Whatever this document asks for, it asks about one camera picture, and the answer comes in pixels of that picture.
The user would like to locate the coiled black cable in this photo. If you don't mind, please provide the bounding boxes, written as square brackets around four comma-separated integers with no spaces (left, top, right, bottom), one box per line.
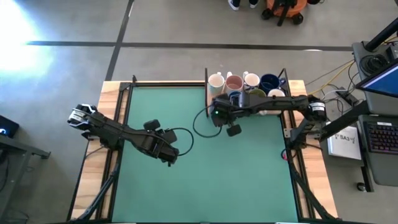
[359,54,389,75]

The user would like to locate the black pole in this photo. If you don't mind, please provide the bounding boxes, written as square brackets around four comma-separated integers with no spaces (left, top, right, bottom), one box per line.
[364,17,398,53]

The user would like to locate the black keyboard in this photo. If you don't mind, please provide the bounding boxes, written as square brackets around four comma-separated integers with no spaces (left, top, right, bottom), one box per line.
[363,120,398,156]

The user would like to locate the grey metal stand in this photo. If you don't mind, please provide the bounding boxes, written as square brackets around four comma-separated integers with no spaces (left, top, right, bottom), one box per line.
[0,133,52,218]

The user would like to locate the white box labelled SA3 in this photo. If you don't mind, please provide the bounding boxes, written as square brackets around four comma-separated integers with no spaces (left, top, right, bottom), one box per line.
[326,125,363,161]

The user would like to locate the black device with light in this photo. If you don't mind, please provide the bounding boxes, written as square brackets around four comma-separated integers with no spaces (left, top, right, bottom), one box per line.
[0,114,20,139]

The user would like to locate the computer monitor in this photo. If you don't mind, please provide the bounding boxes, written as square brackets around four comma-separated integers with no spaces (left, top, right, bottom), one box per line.
[356,58,398,99]

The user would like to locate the green patterned white mug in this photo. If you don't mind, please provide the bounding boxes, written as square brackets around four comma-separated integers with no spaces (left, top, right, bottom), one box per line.
[207,72,226,98]

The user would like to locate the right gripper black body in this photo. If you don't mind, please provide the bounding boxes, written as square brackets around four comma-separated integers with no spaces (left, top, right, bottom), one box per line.
[211,96,247,127]

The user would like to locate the laptop computer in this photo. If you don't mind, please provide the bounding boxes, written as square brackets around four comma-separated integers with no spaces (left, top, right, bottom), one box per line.
[351,40,398,192]

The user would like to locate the person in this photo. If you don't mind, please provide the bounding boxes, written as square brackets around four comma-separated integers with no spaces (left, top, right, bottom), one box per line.
[228,0,261,12]

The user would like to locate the yellow cable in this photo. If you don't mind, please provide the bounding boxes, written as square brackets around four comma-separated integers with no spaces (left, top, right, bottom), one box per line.
[307,60,356,121]

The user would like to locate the wooden shelf with black frame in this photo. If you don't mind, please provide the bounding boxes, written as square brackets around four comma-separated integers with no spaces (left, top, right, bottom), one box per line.
[204,67,293,116]

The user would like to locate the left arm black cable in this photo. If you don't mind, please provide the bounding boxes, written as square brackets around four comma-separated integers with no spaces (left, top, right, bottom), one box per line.
[169,126,195,157]

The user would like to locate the dark blue mug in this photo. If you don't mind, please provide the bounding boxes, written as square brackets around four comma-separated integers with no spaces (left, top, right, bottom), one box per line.
[259,73,287,95]

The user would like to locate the white mug pink inside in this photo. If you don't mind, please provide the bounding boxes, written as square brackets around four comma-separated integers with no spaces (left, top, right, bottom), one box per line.
[224,71,244,95]

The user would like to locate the black metal table frame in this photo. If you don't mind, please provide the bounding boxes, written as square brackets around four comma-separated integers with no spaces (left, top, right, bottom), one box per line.
[67,74,340,223]

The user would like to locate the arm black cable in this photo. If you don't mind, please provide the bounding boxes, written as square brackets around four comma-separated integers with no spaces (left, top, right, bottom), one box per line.
[169,126,195,157]
[192,105,223,139]

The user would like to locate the blue flower white mug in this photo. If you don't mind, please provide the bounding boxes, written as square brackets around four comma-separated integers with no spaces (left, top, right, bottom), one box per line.
[242,70,261,93]

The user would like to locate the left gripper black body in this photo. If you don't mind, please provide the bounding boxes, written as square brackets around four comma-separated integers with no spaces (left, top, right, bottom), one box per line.
[141,130,180,166]

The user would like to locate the white mug with text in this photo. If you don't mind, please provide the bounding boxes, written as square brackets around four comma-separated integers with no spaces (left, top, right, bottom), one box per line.
[248,88,269,116]

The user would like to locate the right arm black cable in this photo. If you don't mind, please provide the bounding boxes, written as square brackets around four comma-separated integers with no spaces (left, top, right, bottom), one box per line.
[192,105,223,139]

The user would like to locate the orange shop vacuum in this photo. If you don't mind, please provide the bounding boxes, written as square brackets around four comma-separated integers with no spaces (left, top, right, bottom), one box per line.
[261,0,308,27]

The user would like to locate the red patterned white mug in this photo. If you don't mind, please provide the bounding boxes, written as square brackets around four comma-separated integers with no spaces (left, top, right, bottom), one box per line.
[267,88,287,98]

